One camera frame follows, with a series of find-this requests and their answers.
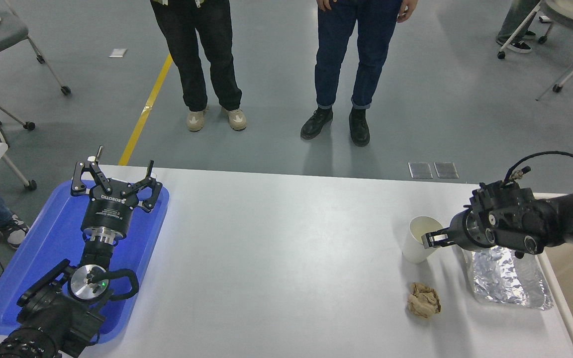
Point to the wheeled chair frame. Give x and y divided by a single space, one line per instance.
10 118

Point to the metal floor plate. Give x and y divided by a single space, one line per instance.
420 170
446 170

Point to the person's right hand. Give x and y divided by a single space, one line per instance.
324 4

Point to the grey wheeled chair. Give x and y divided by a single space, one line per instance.
10 30

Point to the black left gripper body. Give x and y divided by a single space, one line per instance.
109 213

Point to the person's left hand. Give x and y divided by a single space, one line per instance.
408 7

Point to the silver foil tray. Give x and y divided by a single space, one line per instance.
505 281

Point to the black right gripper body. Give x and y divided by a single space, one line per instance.
463 231

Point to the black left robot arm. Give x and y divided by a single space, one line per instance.
52 318

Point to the blue plastic tray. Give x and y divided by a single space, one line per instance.
43 248

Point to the white paper cup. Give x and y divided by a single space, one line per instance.
415 248

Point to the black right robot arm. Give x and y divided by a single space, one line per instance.
540 219

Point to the crumpled tan paper ball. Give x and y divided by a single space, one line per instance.
423 301

